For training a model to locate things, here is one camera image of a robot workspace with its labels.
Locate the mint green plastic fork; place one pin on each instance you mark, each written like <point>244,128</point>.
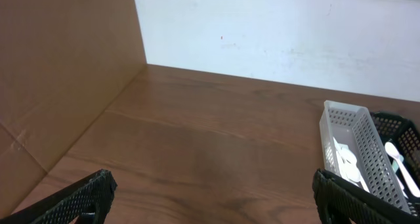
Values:
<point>395,165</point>

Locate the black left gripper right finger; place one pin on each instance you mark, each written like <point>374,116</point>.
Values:
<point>338,202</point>

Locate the white fork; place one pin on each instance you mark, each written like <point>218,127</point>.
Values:
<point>401,187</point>

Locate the brown cardboard side panel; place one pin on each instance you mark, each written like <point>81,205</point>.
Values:
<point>62,63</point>

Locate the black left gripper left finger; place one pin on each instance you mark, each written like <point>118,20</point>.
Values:
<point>88,200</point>

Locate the dark green plastic basket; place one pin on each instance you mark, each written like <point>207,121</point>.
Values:
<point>404,135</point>

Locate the thin white spoon long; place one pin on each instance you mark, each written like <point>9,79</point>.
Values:
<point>351,159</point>

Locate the clear plastic basket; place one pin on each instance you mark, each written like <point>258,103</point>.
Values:
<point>353,126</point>

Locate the thick white plastic spoon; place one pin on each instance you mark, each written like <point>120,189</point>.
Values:
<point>394,153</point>

